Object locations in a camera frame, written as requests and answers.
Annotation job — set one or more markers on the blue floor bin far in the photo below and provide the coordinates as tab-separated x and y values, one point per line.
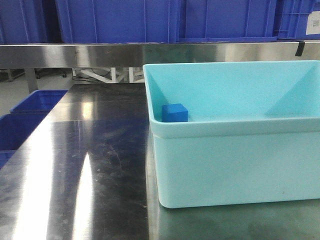
39	101

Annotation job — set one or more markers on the light blue plastic tub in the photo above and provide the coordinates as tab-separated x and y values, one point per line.
252	136

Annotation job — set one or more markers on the blue foam cube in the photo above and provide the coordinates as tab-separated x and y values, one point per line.
172	113

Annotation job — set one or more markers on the black tape strip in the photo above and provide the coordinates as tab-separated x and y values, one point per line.
300	49

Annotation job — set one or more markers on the blue floor bin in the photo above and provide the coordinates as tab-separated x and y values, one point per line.
39	101
14	130

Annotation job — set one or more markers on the blue floor bin near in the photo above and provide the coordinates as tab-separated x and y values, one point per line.
14	130

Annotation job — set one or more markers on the blue crate with label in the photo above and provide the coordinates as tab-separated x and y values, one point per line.
297	20

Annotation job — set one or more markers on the blue crate upper right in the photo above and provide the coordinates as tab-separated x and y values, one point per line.
231	21

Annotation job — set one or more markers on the blue crate upper left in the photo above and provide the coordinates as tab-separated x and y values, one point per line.
22	22

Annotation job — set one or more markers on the white metal frame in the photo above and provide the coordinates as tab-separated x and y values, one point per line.
109	75

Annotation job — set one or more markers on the stainless steel shelf rail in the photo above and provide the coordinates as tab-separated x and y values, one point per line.
31	56

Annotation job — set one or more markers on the blue crate upper middle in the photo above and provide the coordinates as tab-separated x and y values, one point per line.
118	21

